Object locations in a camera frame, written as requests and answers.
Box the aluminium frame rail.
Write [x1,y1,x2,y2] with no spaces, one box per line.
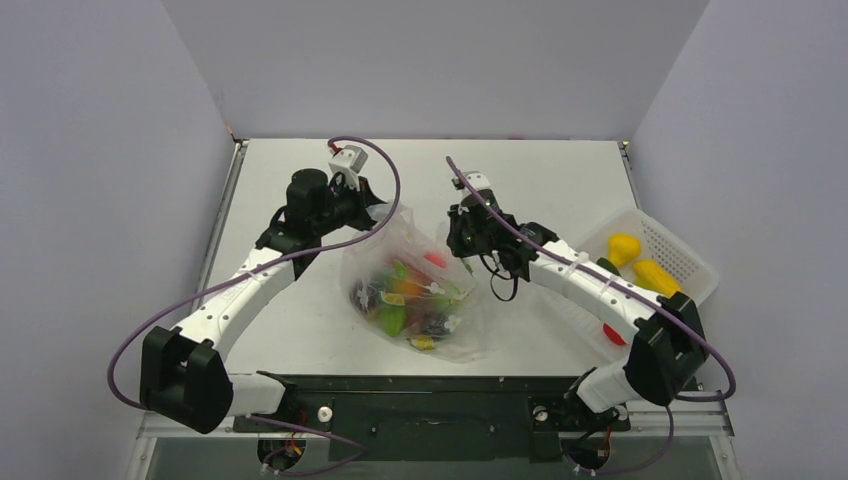
[137,401,734,439]

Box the dark green avocado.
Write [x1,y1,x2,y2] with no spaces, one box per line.
[596,257,621,277]

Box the yellow fake pepper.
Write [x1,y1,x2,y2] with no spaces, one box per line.
[607,233,642,268]

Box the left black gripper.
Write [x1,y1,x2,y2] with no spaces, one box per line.
[313,173,390,237]

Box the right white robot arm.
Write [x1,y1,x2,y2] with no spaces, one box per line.
[447,189,708,427]

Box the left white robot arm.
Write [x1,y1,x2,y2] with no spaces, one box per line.
[139,169,398,434]

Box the green fake apple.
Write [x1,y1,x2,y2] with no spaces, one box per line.
[377,305,407,337]

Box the red fake apple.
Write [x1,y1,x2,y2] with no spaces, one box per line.
[602,324,628,346]

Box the white plastic basket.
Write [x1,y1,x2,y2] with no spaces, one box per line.
[577,208,719,305]

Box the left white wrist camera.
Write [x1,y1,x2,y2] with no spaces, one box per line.
[329,146,368,191]

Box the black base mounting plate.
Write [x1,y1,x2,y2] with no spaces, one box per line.
[233,375,630,462]

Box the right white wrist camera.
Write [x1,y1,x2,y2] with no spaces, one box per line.
[453,171,493,199]

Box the clear plastic bag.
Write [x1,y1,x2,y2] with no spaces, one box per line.
[340,205,488,363]

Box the orange green fake mango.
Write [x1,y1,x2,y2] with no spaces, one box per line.
[388,276,431,299]

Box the green fake leaf fruit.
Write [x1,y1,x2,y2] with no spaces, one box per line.
[393,260,408,281]

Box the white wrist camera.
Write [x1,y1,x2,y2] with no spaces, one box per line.
[329,146,368,191]
[453,171,493,199]

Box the yellow fake mango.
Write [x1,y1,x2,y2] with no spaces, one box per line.
[632,259,683,298]

